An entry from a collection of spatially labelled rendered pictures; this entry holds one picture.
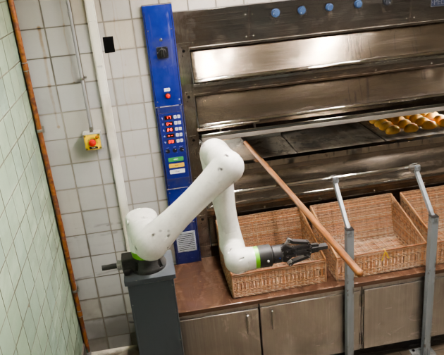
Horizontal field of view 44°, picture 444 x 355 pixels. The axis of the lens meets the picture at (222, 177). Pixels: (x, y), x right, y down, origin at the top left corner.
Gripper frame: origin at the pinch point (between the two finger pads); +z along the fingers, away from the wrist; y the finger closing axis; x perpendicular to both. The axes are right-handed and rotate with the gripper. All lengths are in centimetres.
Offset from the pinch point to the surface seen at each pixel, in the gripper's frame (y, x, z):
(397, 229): 55, -98, 85
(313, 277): 57, -64, 18
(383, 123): -3, -139, 93
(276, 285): 58, -63, -4
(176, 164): -5, -111, -49
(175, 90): -49, -111, -45
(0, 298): -6, 9, -126
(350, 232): 26, -53, 35
